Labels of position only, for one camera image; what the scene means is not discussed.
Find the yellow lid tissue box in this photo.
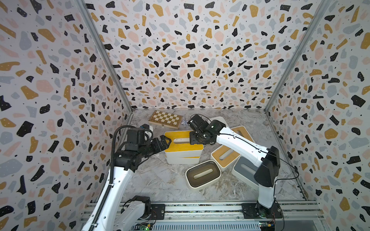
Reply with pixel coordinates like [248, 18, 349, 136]
[166, 157, 200, 165]
[165, 131, 204, 158]

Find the light bamboo lid tissue box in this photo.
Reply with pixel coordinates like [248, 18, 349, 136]
[232, 126, 254, 142]

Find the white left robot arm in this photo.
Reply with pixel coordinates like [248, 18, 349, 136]
[82, 134, 172, 231]

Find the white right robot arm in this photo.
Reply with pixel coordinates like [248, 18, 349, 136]
[187, 114, 280, 218]

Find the white pink tissue box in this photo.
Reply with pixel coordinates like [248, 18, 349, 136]
[211, 116, 228, 129]

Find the dark brown lid tissue box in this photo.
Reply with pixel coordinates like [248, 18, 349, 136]
[185, 160, 222, 191]

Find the grey lid tissue box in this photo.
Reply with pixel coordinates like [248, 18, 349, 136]
[231, 156, 259, 191]

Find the wooden chess board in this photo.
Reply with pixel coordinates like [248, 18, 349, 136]
[148, 110, 183, 130]

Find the black corrugated cable conduit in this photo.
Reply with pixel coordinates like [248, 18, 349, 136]
[88, 125, 136, 231]

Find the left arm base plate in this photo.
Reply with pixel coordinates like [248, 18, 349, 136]
[124, 203, 166, 220]

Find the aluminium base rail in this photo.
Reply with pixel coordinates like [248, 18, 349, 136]
[79, 200, 327, 231]

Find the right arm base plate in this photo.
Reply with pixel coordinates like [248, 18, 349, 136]
[241, 202, 283, 219]

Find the left corner aluminium post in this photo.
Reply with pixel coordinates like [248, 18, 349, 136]
[75, 0, 133, 114]

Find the corner aluminium post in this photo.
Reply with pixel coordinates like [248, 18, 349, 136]
[264, 0, 330, 114]
[75, 0, 133, 114]

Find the right corner aluminium post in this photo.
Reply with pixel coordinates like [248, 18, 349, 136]
[264, 0, 330, 114]

